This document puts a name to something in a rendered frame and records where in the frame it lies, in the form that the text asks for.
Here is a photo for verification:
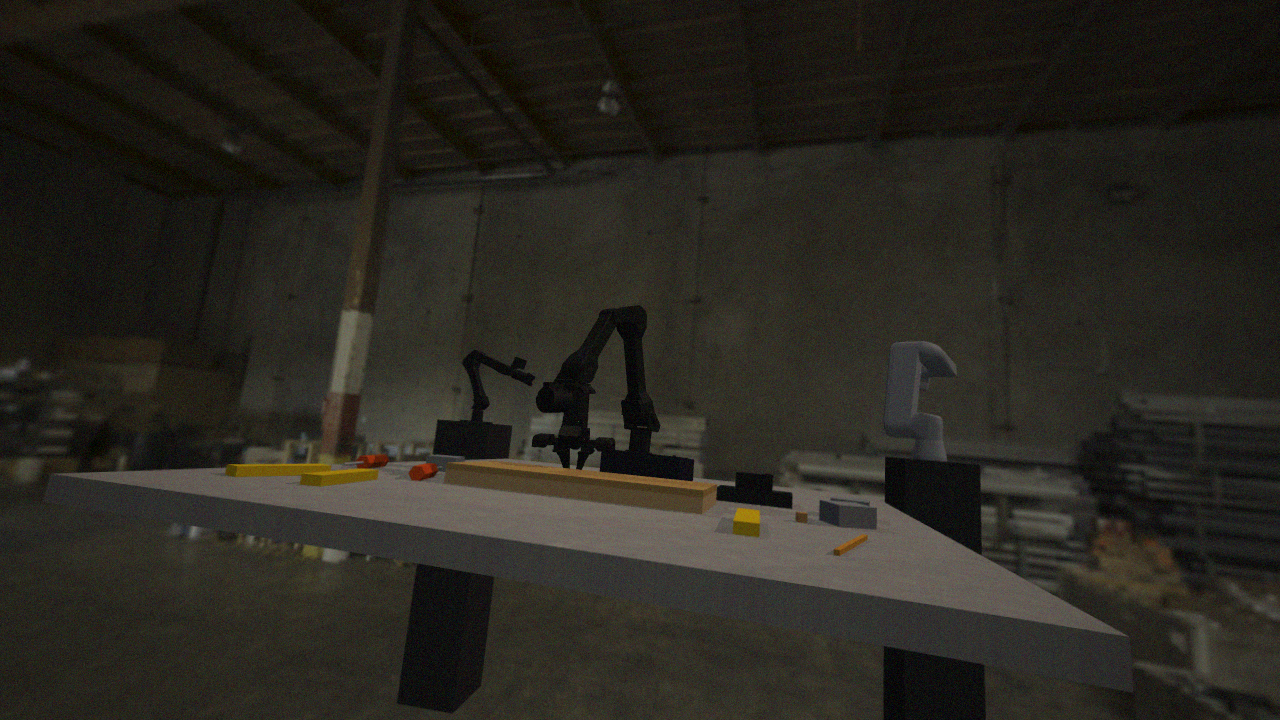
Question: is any yellow rectangular bar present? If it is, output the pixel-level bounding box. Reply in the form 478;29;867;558
732;509;760;537
225;464;332;477
300;469;379;487

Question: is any orange rectangular bar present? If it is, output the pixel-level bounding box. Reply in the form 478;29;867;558
835;534;868;556

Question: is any tan rectangular floor panel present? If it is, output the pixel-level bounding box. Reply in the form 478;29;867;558
444;461;717;514

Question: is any orange-handled awl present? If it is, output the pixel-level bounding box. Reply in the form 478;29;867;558
408;462;442;480
340;454;389;469

